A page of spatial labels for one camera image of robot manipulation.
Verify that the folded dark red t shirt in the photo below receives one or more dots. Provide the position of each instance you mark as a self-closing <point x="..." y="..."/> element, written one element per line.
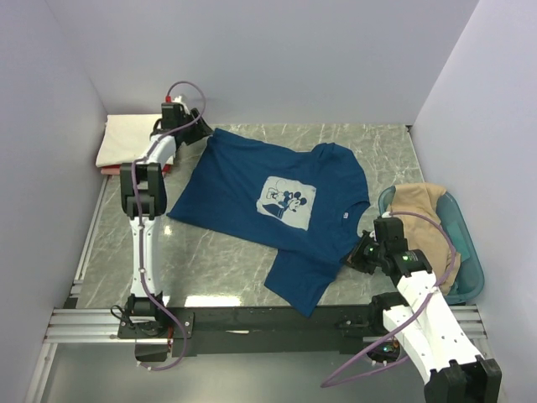
<point x="164" y="168"/>

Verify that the teal plastic bin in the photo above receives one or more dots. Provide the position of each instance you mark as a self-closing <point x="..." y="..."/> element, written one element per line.
<point x="470" y="279"/>

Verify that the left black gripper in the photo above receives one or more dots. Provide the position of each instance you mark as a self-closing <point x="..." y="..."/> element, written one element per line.
<point x="200" y="130"/>

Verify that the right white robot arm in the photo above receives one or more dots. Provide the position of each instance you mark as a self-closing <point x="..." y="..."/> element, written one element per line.
<point x="419" y="318"/>

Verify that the tan t shirt in bin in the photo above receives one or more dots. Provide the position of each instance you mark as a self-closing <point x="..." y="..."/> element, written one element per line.
<point x="422" y="198"/>

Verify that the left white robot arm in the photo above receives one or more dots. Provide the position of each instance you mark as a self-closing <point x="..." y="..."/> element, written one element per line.
<point x="144" y="201"/>

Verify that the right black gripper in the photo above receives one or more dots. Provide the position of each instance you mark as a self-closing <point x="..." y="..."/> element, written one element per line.
<point x="355" y="259"/>

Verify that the folded cream t shirt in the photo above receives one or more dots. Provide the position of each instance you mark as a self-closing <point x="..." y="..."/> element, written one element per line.
<point x="126" y="137"/>

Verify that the blue printed t shirt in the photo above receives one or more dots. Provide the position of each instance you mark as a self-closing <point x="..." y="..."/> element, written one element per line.
<point x="306" y="205"/>

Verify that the folded pink t shirt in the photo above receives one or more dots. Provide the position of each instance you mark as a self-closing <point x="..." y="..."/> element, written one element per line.
<point x="110" y="170"/>

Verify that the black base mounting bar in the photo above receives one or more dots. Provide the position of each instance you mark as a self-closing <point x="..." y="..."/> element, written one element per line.
<point x="252" y="329"/>

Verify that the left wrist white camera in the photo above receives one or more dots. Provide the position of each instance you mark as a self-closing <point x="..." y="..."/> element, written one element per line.
<point x="181" y="99"/>

